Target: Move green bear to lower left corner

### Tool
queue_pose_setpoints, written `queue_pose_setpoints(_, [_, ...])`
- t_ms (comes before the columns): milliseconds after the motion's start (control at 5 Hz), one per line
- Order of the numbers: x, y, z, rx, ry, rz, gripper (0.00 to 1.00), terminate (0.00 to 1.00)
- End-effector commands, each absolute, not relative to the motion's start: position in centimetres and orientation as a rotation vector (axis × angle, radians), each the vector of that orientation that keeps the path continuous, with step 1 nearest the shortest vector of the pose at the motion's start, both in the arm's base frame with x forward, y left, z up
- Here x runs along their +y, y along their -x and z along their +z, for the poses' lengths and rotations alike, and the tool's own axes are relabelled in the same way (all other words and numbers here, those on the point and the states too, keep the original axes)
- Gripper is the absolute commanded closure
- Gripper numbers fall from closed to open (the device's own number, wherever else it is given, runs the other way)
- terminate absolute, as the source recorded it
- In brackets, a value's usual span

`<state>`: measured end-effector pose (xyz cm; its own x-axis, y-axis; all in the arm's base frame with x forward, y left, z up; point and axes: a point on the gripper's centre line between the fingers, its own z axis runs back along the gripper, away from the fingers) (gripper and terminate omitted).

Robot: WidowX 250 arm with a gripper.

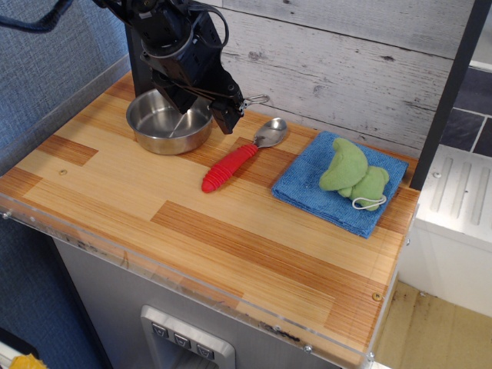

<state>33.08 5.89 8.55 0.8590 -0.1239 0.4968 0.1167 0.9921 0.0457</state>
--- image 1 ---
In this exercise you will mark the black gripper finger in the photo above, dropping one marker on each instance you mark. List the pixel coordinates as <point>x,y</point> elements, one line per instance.
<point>227,114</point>
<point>179,99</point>

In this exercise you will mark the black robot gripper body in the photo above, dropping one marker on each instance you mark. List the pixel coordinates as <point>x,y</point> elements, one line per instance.
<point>182,45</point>

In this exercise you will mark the green plush toy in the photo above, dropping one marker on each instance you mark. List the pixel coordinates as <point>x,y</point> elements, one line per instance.
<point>350,175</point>

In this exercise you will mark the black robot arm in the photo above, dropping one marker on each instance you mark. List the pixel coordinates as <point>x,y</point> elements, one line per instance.
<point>127,12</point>

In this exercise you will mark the blue folded cloth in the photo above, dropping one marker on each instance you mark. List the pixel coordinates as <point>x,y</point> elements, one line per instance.
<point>299,186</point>

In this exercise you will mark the stainless steel pan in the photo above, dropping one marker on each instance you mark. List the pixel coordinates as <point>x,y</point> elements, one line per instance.
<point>164,130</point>

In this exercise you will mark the clear acrylic table edge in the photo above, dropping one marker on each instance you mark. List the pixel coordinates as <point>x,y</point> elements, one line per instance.
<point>114,283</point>

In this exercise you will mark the silver button control panel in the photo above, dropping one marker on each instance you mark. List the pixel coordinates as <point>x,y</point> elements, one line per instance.
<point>174,343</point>

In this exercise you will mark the white ridged appliance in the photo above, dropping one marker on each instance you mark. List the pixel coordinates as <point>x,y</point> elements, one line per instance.
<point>448,252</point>

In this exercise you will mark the yellow object at corner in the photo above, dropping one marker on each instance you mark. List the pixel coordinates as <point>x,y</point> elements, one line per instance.
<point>27,362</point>

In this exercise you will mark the black left frame post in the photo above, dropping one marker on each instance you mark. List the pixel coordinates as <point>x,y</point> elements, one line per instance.
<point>141,72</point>

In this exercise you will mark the black frame post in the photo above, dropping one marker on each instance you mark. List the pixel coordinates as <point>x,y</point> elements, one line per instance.
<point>458,71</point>
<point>141,72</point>

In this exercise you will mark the red handled metal spoon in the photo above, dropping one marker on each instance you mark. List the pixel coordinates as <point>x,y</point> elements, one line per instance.
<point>268,135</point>

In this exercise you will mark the black right frame post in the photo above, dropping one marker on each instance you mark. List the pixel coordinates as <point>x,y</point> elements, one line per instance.
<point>458,71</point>

